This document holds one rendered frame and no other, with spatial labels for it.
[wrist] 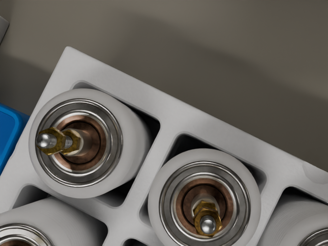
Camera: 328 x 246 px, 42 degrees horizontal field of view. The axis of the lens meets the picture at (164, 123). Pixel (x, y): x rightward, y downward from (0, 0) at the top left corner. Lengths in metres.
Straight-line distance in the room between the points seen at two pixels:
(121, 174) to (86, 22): 0.34
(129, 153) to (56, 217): 0.09
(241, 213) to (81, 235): 0.15
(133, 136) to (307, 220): 0.16
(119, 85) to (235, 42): 0.24
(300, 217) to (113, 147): 0.17
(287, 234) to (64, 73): 0.26
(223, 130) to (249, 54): 0.22
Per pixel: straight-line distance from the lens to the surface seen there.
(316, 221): 0.38
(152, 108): 0.43
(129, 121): 0.37
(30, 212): 0.40
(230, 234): 0.37
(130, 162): 0.37
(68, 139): 0.32
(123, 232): 0.44
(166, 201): 0.36
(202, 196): 0.33
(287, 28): 0.65
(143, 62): 0.63
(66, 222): 0.41
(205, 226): 0.27
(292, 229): 0.38
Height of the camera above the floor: 0.61
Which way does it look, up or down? 85 degrees down
